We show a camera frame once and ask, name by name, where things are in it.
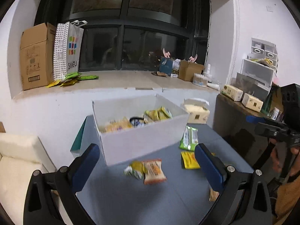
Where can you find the dark grey panel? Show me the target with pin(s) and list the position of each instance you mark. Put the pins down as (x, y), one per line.
(248, 86)

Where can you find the white tube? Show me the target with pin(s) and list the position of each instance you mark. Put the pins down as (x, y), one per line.
(213, 85)

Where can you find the open beige tissue pack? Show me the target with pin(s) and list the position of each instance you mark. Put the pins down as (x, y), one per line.
(196, 114)

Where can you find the dark grey snack packet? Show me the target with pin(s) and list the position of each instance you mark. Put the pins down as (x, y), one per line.
(137, 121)

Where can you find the cream sofa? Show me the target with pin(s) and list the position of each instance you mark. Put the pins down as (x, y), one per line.
(16, 164)

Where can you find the yellow cartoon snack packet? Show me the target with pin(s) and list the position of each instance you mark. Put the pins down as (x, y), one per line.
(118, 124)

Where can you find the small tan snack packet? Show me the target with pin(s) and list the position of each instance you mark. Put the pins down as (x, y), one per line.
(166, 113)

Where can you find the printed picture carton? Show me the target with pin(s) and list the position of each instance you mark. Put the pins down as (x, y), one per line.
(175, 69)

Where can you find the dark green bag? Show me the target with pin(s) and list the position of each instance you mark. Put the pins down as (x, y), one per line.
(268, 103)

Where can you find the white plastic bottle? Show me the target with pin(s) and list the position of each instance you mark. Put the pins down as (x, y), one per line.
(207, 71)

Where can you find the brown flat packet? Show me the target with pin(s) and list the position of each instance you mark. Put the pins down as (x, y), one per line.
(159, 73)

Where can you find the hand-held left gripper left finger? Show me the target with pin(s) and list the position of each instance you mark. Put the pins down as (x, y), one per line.
(86, 165)

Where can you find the white bag with coloured squares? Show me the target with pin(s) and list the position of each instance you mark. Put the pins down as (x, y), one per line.
(74, 49)

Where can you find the white wall pipe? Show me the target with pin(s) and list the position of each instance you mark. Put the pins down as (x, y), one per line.
(238, 42)

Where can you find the small white jar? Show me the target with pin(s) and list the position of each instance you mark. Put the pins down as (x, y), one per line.
(275, 113)

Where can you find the orange-brown snack packet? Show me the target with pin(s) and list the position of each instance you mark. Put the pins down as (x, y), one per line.
(213, 195)

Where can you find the cotton swab box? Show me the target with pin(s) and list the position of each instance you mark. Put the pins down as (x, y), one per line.
(200, 80)

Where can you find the small olive snack packet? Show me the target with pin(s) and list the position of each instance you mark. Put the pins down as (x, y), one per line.
(134, 170)

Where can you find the pink toy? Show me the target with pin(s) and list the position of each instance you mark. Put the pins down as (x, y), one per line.
(193, 59)
(166, 53)

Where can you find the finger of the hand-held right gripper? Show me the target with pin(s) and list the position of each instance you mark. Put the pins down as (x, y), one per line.
(255, 119)
(269, 130)

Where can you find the person's right forearm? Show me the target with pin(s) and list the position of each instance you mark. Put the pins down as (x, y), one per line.
(289, 199)

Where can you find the orange and white snack packet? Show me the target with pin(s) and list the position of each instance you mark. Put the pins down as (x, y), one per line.
(153, 171)

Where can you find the small brown cardboard box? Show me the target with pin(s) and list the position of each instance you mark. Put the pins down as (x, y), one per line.
(189, 70)

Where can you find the pile of green sachets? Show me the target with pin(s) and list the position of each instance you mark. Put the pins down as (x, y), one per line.
(70, 78)

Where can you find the translucent drawer unit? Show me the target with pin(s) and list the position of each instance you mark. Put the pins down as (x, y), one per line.
(257, 71)

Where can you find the dotted paper bag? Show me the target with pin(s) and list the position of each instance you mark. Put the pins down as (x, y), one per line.
(60, 54)

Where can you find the wooden side desk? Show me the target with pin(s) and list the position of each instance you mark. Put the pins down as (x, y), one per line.
(232, 109)

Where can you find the dark window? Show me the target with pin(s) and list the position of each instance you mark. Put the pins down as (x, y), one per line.
(136, 32)

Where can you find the sealed beige tissue pack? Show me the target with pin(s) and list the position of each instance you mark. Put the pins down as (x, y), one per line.
(252, 102)
(232, 92)

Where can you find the brown cardboard sheet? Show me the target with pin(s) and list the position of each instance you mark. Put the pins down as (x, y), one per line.
(278, 99)

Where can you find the person's right hand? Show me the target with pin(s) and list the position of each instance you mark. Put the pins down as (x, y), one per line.
(276, 157)

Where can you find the white wall socket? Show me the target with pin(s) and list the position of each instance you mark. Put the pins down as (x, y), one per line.
(270, 8)

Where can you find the large brown cardboard box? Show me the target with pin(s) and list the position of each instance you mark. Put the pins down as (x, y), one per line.
(35, 58)

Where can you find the green windowed snack packet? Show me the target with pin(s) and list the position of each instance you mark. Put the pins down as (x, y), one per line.
(188, 138)

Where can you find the teal board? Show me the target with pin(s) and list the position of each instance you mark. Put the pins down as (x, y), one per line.
(78, 140)

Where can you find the white cardboard box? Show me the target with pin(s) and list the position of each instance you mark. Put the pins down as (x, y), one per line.
(140, 143)

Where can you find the brown cardboard piece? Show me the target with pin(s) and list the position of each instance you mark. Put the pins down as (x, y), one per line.
(1, 127)

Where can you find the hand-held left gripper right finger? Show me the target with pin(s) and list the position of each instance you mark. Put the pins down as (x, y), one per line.
(208, 166)

